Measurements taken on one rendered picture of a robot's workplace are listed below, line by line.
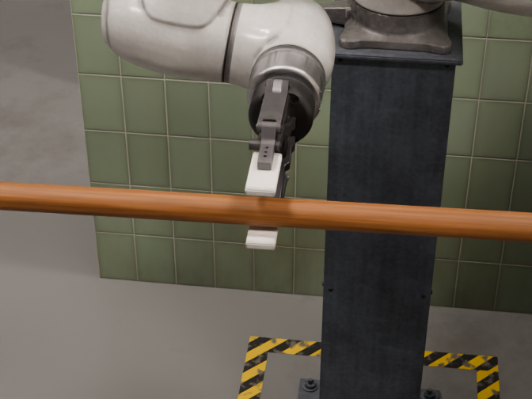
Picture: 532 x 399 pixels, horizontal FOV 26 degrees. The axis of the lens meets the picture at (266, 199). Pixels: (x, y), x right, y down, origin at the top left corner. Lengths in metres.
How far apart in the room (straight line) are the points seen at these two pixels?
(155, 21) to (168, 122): 1.27
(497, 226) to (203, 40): 0.45
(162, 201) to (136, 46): 0.29
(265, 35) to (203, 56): 0.08
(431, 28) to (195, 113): 0.88
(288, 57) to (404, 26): 0.55
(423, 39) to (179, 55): 0.59
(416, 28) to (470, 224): 0.76
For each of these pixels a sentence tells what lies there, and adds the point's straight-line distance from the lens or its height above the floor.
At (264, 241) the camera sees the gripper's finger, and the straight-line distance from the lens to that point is 1.18.
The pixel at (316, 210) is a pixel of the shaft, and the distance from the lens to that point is 1.17.
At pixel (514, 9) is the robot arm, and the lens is 1.82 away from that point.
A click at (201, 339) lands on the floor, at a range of 2.80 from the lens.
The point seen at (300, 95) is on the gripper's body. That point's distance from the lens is 1.31.
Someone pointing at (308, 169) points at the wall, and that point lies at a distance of 2.69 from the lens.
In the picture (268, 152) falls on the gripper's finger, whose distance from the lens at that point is 1.17.
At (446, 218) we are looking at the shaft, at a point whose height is 1.20.
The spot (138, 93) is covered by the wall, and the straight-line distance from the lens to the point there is 2.65.
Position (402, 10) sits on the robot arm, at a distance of 1.87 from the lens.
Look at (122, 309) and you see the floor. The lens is 2.90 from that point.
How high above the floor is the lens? 1.89
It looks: 36 degrees down
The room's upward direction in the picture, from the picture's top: straight up
